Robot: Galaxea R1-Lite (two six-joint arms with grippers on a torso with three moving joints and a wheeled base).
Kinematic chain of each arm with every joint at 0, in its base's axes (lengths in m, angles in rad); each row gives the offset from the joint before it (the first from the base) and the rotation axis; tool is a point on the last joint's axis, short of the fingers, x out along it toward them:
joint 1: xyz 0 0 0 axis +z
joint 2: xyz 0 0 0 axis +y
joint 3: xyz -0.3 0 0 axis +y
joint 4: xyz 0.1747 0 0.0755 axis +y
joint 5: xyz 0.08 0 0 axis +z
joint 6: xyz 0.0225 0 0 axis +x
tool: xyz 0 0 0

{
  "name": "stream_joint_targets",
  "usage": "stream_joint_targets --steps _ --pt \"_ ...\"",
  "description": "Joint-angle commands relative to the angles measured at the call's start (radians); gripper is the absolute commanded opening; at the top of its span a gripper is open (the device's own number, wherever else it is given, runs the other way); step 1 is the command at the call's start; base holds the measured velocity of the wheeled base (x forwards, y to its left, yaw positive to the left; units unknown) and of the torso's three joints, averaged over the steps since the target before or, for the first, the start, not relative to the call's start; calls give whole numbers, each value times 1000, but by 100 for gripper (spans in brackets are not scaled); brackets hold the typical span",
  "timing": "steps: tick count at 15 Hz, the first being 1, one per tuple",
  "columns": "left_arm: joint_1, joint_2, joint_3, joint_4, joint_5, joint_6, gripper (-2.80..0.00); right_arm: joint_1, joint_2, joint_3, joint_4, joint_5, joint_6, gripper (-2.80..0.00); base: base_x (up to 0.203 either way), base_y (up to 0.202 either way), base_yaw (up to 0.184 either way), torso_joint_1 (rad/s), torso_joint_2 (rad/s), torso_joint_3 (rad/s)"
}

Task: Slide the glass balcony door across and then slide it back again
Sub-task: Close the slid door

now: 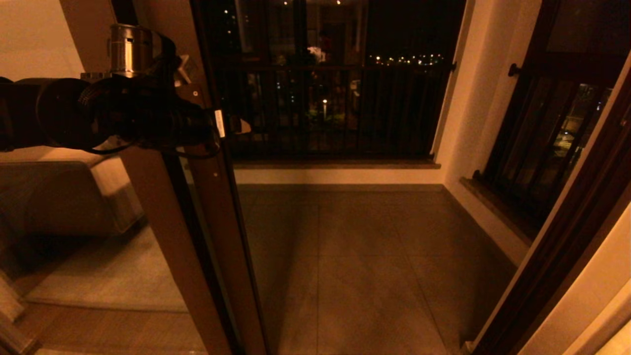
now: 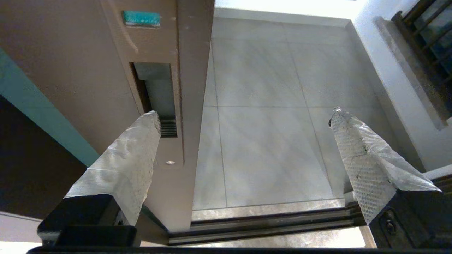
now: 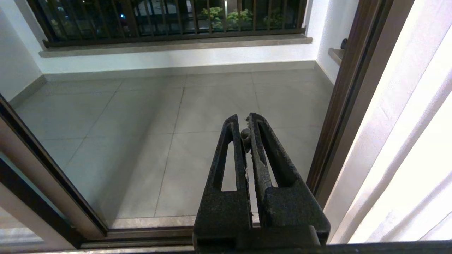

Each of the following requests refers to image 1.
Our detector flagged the narrow dark metal side railing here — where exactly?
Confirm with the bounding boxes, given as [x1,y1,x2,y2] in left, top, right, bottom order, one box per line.
[473,0,631,232]

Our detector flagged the wide dark metal balcony railing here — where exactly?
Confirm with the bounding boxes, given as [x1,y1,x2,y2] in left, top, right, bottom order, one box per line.
[217,62,456,161]

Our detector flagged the long stone railing sill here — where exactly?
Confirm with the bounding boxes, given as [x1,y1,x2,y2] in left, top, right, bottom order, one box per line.
[233,159,442,171]

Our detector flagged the left wrist silver cylinder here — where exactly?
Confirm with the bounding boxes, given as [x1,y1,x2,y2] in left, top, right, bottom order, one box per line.
[108,24,164,79]

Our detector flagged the brown-framed fixed glass panel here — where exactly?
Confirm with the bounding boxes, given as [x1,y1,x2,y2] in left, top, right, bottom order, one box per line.
[0,0,232,355]

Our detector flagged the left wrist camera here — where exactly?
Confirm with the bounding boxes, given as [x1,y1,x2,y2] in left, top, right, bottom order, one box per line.
[175,53,194,85]

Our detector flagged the dark brown door jamb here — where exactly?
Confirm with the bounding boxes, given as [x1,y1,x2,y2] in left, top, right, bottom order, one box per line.
[471,54,631,355]

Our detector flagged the brown-framed sliding glass door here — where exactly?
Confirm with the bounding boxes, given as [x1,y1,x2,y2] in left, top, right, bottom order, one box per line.
[133,0,271,355]

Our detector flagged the green balcony plants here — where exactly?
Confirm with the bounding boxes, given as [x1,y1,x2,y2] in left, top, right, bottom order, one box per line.
[306,111,346,127]

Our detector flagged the short stone side sill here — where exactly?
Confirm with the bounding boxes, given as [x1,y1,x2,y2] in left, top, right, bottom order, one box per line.
[459,177,540,242]

